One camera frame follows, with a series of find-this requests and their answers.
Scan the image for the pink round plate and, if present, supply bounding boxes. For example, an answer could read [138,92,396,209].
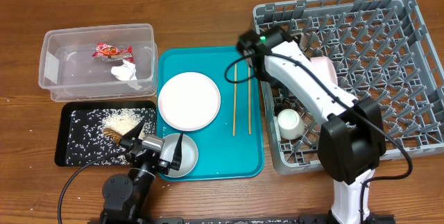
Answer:
[157,72,221,132]

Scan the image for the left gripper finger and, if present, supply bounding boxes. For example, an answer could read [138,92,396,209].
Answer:
[122,119,145,140]
[171,132,183,169]

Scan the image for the teal plastic tray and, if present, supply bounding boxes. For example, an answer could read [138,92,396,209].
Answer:
[158,46,264,181]

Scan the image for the beige ceramic cup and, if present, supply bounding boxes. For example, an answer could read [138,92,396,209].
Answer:
[277,109,305,139]

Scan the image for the pink bowl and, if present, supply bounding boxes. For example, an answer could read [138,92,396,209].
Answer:
[310,56,338,85]

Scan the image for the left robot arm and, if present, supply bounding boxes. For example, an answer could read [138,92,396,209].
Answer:
[99,120,183,223]

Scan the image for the clear plastic bin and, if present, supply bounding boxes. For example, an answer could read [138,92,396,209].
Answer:
[38,24,158,102]

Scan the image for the rice and food scraps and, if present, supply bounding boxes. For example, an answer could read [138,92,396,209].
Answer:
[65,108,156,166]

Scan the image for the black waste tray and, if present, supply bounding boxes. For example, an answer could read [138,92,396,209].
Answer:
[54,101,156,166]

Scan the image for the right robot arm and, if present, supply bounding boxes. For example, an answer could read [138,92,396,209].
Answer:
[236,26,386,223]

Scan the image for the wooden chopstick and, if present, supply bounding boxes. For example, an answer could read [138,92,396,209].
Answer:
[232,63,237,137]
[247,67,252,135]

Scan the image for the red snack wrapper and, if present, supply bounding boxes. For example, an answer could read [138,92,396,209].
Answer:
[92,43,134,62]

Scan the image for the white tissue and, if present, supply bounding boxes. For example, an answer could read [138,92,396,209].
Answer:
[111,60,142,90]

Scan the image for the grey dish rack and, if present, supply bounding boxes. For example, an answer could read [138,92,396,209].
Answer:
[252,0,443,160]

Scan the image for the grey bowl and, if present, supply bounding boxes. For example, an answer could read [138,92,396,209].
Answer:
[160,133,198,179]

